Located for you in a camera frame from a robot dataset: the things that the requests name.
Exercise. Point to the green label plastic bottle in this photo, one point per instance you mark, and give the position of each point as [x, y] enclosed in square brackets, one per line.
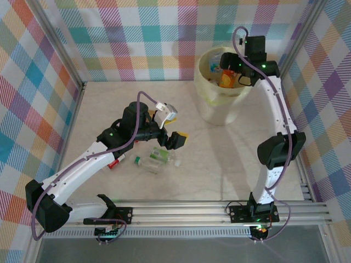
[158, 154]

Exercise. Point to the aluminium frame post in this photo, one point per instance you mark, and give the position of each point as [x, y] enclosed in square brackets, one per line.
[59, 41]
[299, 41]

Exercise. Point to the red white label bottle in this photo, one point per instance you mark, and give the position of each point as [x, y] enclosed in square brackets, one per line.
[113, 165]

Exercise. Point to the white left camera bracket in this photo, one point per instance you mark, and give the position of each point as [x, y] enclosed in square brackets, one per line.
[161, 116]

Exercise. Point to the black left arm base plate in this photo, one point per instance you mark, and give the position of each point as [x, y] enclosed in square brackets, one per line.
[123, 215]

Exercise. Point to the translucent cream round bin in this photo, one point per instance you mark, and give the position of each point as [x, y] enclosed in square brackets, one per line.
[219, 115]

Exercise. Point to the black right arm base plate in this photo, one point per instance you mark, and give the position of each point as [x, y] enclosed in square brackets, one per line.
[238, 213]

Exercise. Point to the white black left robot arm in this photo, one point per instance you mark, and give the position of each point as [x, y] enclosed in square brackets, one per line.
[76, 170]

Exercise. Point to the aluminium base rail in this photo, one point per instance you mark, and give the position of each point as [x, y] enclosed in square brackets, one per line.
[178, 212]

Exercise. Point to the colourful plaid cloth backdrop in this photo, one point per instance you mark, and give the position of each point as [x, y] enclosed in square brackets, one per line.
[22, 82]
[137, 41]
[329, 96]

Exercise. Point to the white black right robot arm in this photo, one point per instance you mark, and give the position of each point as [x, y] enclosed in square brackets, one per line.
[277, 109]

